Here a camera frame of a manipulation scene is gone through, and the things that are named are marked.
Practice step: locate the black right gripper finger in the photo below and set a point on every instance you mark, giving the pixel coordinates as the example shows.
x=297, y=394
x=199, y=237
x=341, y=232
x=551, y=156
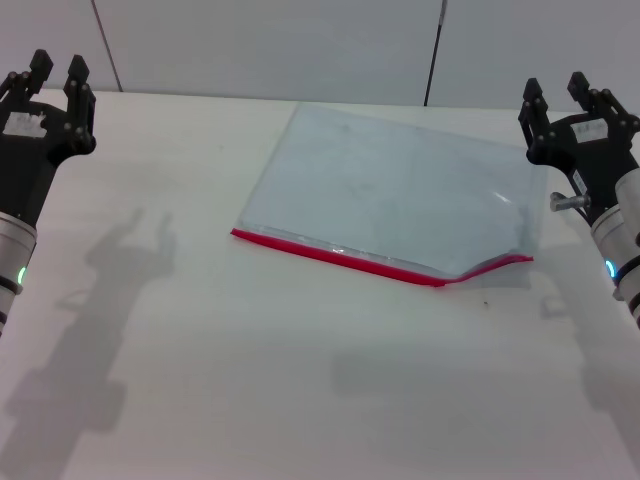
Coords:
x=535, y=120
x=600, y=102

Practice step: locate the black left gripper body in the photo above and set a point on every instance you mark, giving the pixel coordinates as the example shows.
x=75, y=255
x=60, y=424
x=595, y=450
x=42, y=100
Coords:
x=30, y=155

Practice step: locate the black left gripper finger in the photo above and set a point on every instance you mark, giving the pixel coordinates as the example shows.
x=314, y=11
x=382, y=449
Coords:
x=80, y=115
x=25, y=85

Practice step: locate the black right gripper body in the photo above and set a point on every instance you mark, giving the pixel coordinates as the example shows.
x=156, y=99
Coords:
x=595, y=150

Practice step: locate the clear document bag red zipper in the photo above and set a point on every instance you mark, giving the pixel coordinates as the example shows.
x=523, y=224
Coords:
x=380, y=190

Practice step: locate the metal screw right wrist mount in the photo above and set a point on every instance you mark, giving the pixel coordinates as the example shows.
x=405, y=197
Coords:
x=565, y=201

